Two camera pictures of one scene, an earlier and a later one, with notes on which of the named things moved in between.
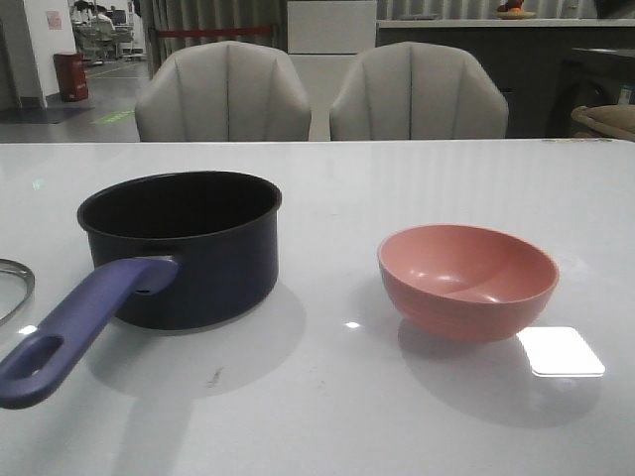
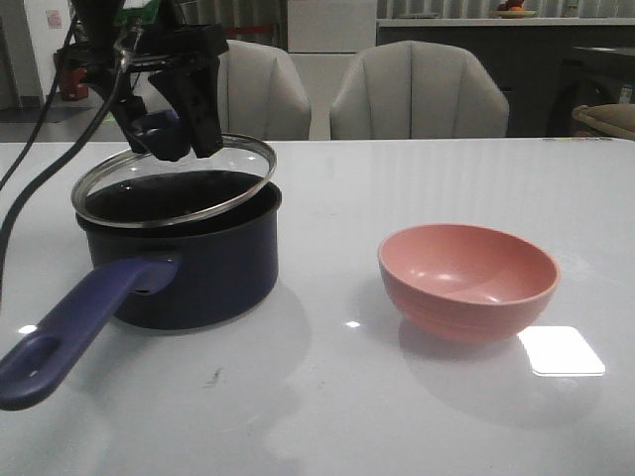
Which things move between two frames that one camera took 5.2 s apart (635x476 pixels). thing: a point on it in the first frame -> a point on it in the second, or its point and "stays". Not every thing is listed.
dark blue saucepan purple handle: x=175 y=250 stays
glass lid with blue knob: x=16 y=286 -> x=130 y=189
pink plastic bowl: x=464 y=283 stays
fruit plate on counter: x=513 y=10 stays
